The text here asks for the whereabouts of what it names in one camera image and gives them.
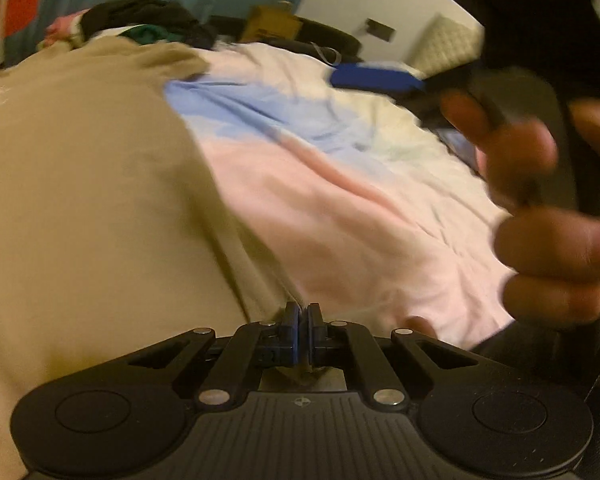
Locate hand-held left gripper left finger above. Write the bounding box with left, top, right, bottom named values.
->
left=125, top=302, right=301, bottom=408

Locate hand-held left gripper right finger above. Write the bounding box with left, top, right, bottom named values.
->
left=305, top=303, right=481, bottom=407

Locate beige t-shirt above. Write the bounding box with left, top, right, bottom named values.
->
left=0, top=39, right=311, bottom=480

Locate pile of dark clothes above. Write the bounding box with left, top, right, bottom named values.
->
left=80, top=0, right=218, bottom=51

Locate person's right hand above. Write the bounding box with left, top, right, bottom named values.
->
left=440, top=90, right=600, bottom=331

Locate white quilted cushion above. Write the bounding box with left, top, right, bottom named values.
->
left=411, top=12, right=487, bottom=80

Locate pastel tie-dye bed sheet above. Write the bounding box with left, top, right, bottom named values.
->
left=162, top=42, right=518, bottom=351

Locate dark flat device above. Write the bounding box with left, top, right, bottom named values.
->
left=432, top=126, right=482, bottom=173

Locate blue box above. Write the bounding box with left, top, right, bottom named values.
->
left=329, top=61, right=427, bottom=94

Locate cardboard box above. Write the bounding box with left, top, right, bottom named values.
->
left=240, top=4, right=302, bottom=44

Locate pink garment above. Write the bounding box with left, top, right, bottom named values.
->
left=37, top=9, right=92, bottom=51

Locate dark wall plate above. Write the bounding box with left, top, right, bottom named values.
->
left=365, top=18, right=396, bottom=42

